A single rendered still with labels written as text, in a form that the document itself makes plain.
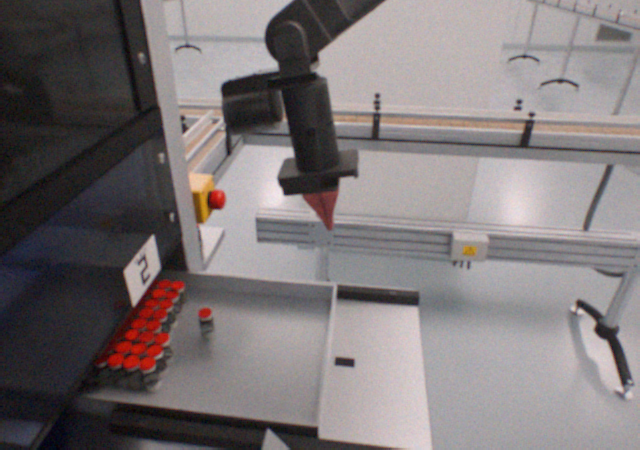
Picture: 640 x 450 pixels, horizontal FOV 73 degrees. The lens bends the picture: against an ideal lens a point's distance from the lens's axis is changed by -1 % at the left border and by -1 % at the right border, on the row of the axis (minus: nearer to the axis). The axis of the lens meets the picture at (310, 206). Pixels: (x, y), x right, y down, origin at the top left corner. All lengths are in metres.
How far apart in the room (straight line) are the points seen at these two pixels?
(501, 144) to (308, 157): 1.03
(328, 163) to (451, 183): 1.69
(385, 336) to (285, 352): 0.16
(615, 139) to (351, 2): 1.22
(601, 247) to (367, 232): 0.81
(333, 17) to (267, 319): 0.47
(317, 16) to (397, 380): 0.48
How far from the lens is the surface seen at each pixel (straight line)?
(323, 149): 0.53
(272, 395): 0.64
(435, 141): 1.45
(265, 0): 8.72
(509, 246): 1.71
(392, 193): 2.20
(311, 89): 0.51
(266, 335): 0.71
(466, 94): 2.06
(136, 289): 0.64
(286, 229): 1.65
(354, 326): 0.73
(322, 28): 0.49
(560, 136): 1.53
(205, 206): 0.83
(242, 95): 0.54
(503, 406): 1.85
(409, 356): 0.70
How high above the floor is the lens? 1.39
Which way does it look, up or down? 30 degrees down
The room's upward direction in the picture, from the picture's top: straight up
